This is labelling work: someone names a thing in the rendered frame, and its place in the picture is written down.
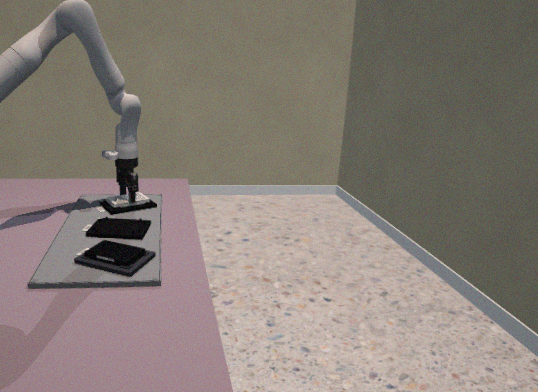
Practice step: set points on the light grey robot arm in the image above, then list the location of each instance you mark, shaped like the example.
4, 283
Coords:
25, 56

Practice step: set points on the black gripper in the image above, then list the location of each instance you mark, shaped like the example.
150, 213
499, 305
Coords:
127, 175

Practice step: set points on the black well plate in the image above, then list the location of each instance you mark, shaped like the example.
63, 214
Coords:
115, 253

